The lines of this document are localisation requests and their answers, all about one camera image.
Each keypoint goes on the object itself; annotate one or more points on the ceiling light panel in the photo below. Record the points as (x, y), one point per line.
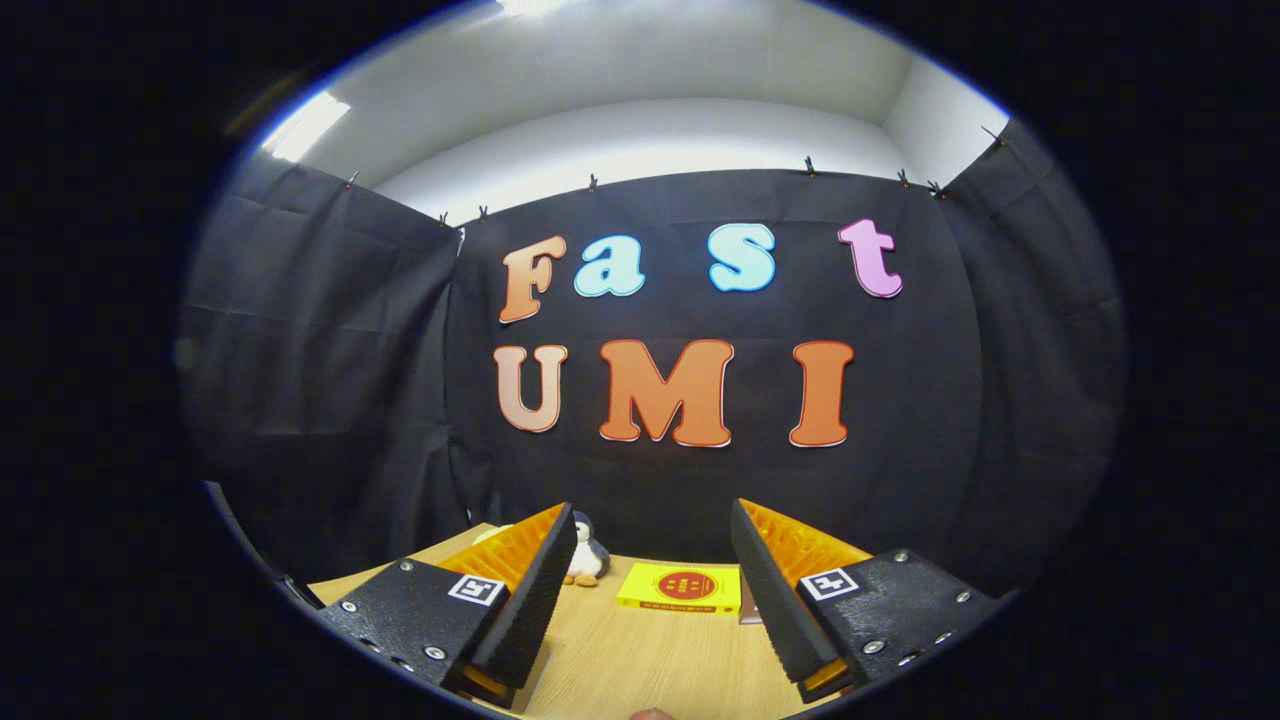
(525, 6)
(305, 125)

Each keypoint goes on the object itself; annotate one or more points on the row of black cloth clips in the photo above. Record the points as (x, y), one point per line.
(810, 166)

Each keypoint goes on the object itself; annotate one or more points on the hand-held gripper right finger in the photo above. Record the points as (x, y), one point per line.
(780, 600)

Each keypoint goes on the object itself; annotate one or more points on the yellow book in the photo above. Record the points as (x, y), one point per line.
(680, 588)

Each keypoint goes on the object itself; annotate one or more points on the penguin plush toy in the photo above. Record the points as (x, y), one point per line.
(590, 558)

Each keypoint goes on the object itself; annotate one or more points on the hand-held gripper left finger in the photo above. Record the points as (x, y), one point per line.
(530, 600)

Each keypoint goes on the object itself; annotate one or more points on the brown cover book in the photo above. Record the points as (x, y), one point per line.
(750, 605)

